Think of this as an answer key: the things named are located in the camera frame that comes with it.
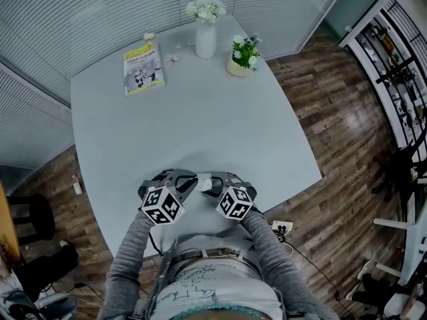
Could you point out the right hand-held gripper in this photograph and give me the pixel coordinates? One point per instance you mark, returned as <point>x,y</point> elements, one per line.
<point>235,202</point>

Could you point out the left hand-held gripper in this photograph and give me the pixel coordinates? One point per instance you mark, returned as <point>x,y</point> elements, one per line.
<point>161,207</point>

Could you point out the small white box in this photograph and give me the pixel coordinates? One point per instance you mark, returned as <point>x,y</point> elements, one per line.
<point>204,183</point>

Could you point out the person's left forearm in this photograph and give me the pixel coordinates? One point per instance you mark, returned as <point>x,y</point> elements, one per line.
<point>130,252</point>

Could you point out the person's right forearm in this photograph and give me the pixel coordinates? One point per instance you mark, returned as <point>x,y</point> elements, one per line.
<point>270,252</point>

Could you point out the patterned belt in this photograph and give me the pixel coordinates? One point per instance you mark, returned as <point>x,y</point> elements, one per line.
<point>213,253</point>

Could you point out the white power strip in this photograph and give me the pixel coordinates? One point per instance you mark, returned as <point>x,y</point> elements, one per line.
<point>283,226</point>

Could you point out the person's torso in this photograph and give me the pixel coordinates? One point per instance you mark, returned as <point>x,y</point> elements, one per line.
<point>217,278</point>

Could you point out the small plastic bottle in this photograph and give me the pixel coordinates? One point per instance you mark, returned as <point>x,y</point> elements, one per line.
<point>77,185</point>

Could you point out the cream pot with green plant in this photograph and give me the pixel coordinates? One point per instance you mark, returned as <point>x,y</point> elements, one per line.
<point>238,68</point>

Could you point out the magazine with yellow border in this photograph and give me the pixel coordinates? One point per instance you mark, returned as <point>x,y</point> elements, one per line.
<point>143,70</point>

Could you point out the small pink trinket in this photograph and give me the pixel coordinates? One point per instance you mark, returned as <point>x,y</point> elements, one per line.
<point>172,59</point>

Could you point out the white vase with white flowers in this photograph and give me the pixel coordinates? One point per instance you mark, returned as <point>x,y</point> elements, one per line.
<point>205,42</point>

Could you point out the black office chair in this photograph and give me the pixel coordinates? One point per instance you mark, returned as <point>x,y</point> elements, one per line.
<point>400,175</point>

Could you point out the grey office chair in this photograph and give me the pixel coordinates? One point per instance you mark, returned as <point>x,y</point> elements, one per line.
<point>50,303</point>

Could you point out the round wooden table black base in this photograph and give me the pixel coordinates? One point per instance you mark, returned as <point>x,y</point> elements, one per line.
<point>6,225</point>

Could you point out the white shelf with black rails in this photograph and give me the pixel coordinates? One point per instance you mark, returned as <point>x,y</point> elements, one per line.
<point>383,62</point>

